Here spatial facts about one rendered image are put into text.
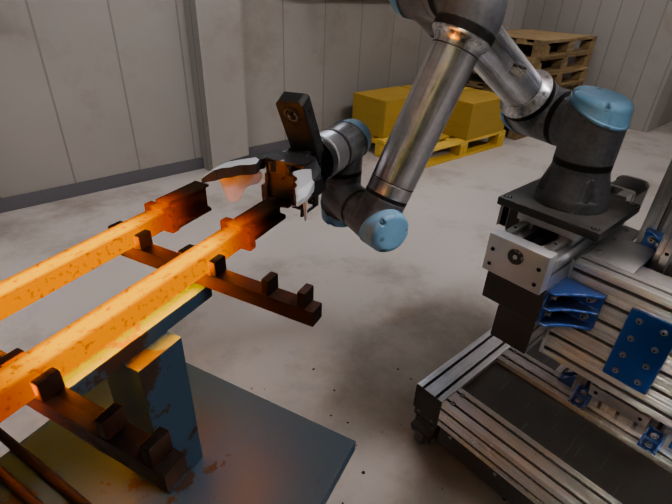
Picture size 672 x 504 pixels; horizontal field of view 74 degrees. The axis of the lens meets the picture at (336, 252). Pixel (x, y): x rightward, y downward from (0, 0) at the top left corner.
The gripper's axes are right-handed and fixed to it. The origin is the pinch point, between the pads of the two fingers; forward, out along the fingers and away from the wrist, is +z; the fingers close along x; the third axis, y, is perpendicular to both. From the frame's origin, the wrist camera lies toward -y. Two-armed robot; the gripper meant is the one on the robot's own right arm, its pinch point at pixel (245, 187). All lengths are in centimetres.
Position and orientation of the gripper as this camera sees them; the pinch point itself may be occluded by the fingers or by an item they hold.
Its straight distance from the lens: 59.8
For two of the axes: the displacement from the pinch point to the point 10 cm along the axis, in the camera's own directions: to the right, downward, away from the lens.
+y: -0.4, 8.6, 5.1
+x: -9.0, -2.6, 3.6
